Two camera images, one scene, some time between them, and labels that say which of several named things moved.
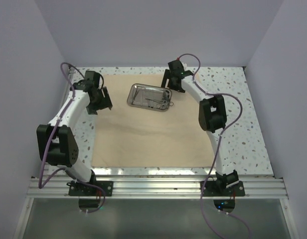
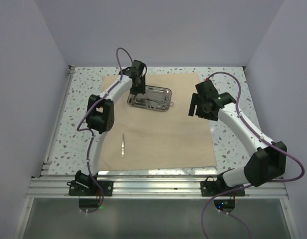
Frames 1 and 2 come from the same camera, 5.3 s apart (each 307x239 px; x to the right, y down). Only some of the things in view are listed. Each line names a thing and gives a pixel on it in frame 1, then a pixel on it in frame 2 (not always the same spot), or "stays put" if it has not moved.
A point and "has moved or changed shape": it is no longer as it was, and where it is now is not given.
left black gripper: (105, 102) -> (141, 89)
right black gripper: (176, 87) -> (197, 101)
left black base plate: (77, 189) stays put
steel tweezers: (141, 94) has moved or changed shape
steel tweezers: (135, 95) has moved or changed shape
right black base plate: (211, 189) stays put
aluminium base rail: (158, 187) stays put
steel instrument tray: (152, 97) stays put
